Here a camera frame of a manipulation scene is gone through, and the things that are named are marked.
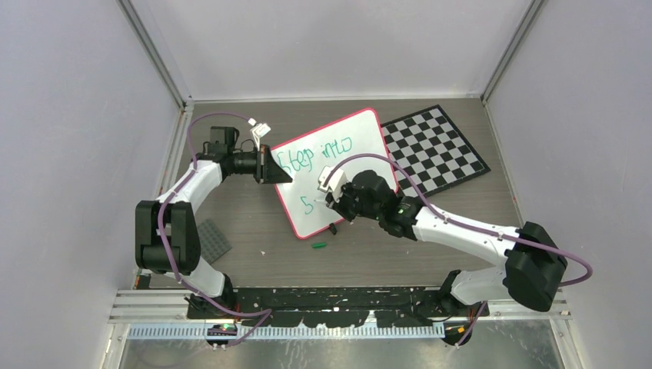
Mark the black and white chessboard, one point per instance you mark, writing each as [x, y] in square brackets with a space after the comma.
[430, 148]

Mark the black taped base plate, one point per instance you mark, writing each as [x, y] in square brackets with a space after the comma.
[417, 303]

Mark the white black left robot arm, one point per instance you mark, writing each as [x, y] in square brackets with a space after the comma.
[166, 233]

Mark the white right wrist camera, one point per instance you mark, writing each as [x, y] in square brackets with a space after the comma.
[331, 181]

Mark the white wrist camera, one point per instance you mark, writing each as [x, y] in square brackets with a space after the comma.
[331, 181]
[258, 131]

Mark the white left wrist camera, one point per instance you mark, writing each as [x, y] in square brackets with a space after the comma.
[258, 131]

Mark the aluminium front rail frame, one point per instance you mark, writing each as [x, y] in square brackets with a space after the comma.
[162, 315]

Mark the grey studded baseplate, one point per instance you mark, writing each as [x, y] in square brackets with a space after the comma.
[214, 244]

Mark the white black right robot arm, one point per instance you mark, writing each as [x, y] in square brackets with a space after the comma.
[524, 263]

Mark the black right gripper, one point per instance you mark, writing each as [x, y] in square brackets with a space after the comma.
[340, 205]

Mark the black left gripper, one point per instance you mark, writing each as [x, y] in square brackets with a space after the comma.
[267, 171]

